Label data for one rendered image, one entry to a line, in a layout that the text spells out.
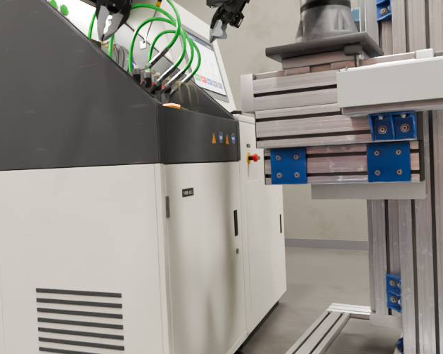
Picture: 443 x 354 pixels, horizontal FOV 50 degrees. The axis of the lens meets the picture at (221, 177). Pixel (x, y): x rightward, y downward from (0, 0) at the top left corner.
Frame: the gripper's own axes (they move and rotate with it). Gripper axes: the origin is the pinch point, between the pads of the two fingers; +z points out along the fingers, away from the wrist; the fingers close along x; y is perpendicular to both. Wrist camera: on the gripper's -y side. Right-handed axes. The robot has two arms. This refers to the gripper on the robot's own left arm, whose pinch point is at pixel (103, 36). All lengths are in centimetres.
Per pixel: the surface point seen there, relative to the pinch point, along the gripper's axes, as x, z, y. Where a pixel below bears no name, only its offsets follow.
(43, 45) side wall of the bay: 15.7, 10.7, 10.4
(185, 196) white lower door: -38, 32, -7
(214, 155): -46, 25, 18
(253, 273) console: -87, 72, 33
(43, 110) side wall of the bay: 9.3, 27.6, 4.3
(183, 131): -30.7, 16.3, 0.4
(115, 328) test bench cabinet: -32, 70, -27
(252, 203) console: -77, 47, 47
